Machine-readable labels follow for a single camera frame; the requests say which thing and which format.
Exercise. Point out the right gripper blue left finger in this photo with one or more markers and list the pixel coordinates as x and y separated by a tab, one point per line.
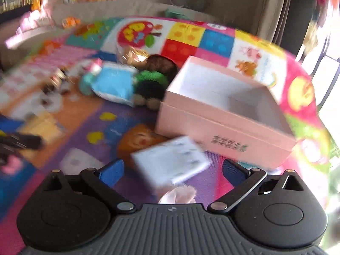
99	184

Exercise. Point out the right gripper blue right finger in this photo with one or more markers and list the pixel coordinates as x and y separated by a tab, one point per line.
234	184

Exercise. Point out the white small card box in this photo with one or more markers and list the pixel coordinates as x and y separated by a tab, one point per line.
171	162

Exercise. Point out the pink cardboard box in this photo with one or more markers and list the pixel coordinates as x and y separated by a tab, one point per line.
230	114

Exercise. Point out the blue cotton pad pack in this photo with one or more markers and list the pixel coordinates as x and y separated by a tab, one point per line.
110	81

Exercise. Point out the small colourful candy toy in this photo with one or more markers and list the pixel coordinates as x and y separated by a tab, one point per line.
60	82

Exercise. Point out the packaged small bread bun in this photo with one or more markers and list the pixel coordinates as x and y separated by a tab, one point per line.
132	56

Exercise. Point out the colourful cartoon play mat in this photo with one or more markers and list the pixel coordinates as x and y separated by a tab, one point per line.
82	131

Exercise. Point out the orange fish plush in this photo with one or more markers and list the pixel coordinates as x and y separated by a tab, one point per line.
70	22

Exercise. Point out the beige headboard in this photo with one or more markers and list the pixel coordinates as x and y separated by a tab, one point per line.
87	12

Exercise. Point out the teal cloth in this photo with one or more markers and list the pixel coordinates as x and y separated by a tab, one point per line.
175	15

